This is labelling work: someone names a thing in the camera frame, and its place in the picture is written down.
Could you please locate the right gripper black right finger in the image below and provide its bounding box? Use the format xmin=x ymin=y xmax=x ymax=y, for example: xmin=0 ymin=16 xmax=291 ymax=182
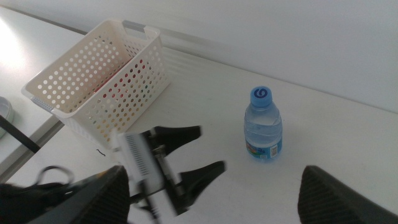
xmin=297 ymin=165 xmax=398 ymax=224

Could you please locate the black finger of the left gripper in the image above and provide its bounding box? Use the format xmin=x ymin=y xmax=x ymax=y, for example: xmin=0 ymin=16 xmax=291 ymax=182
xmin=149 ymin=125 xmax=203 ymax=156
xmin=178 ymin=160 xmax=227 ymax=216

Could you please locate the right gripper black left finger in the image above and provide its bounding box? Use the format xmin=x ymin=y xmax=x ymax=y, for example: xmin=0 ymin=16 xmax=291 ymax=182
xmin=29 ymin=165 xmax=131 ymax=224

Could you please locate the clear water bottle blue cap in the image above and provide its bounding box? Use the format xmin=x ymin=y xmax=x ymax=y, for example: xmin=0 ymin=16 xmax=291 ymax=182
xmin=243 ymin=86 xmax=283 ymax=160

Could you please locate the white perforated plastic basket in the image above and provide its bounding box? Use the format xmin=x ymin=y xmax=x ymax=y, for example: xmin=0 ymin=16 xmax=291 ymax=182
xmin=21 ymin=18 xmax=170 ymax=150

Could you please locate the black diagonal bar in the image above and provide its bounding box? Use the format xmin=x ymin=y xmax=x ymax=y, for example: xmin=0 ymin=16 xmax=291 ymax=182
xmin=0 ymin=114 xmax=41 ymax=154

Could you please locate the round pale green lid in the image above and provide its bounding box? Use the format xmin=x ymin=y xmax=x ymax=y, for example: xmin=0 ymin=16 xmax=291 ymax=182
xmin=0 ymin=96 xmax=15 ymax=139

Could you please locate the white adjacent table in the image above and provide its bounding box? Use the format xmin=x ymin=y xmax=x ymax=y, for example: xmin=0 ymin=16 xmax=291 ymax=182
xmin=0 ymin=6 xmax=90 ymax=183

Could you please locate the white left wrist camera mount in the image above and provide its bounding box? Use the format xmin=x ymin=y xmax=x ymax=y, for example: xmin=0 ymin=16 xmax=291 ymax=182
xmin=113 ymin=130 xmax=165 ymax=195

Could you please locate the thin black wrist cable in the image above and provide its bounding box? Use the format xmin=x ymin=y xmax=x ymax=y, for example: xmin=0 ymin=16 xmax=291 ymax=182
xmin=36 ymin=166 xmax=75 ymax=187

